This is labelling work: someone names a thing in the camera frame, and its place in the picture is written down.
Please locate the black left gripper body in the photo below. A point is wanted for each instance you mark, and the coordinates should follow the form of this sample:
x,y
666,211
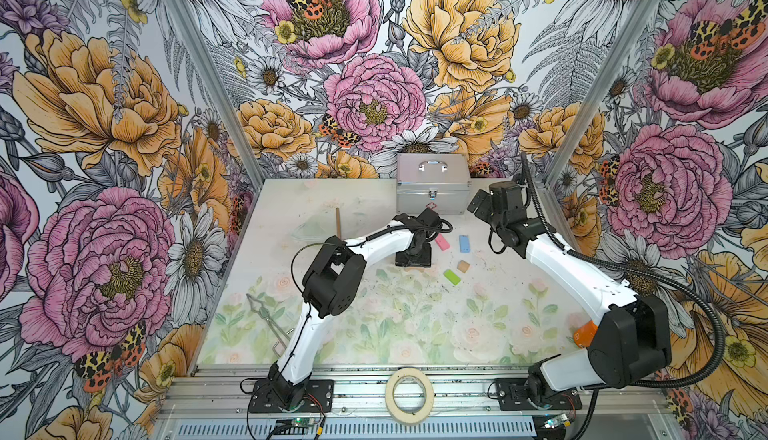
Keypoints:
x,y
414,256

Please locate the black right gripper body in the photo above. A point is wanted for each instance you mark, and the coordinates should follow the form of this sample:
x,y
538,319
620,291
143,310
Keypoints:
x,y
486,213

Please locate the pink wood block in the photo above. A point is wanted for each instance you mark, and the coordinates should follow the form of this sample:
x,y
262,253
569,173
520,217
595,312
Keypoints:
x,y
442,243

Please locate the light blue wood block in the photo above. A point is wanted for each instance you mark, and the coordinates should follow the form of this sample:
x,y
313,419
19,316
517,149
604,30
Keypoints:
x,y
464,244

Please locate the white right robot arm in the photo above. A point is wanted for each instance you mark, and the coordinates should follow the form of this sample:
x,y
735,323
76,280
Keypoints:
x,y
632,339

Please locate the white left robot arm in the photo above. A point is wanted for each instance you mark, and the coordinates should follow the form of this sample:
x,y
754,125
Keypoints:
x,y
330,285

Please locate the green wood block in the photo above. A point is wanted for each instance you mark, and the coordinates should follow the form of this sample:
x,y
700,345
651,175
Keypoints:
x,y
453,278

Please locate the quarter round wood block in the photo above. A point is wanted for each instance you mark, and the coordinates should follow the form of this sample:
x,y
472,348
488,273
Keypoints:
x,y
462,266

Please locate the silver aluminium first aid case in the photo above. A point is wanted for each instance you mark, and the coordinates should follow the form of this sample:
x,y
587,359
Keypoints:
x,y
440,182

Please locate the orange pill bottle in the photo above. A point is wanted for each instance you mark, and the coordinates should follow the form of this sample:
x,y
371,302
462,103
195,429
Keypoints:
x,y
584,335

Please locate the masking tape roll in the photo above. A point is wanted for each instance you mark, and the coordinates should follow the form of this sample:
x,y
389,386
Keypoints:
x,y
409,396

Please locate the metal scissors tongs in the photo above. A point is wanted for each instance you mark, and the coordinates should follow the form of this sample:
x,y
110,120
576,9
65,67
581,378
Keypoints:
x,y
259,307

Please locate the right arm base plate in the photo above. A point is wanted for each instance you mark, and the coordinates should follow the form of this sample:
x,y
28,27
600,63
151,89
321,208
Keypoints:
x,y
518,394

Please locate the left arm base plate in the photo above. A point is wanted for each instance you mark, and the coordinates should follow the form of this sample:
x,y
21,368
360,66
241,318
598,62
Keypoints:
x,y
312,397

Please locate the aluminium corner frame post right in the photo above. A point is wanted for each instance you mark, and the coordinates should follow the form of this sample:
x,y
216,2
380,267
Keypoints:
x,y
625,39

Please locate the aluminium corner frame post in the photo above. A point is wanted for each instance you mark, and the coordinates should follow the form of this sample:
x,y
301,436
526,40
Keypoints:
x,y
185,22
625,39

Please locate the aluminium corner frame post left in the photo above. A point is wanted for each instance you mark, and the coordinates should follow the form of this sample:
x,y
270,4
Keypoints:
x,y
185,22

